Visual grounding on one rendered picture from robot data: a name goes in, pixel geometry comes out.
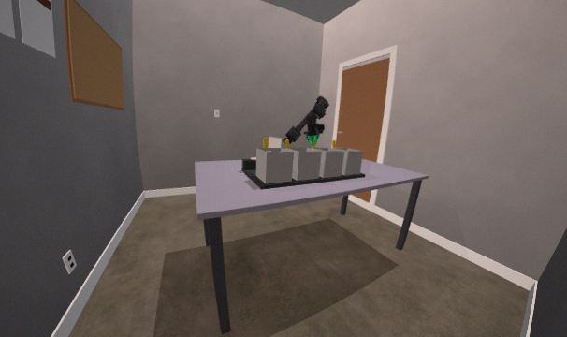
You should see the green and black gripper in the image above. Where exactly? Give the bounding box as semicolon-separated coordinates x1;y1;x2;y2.
304;131;319;146

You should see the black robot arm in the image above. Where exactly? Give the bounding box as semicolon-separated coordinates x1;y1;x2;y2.
283;96;329;144

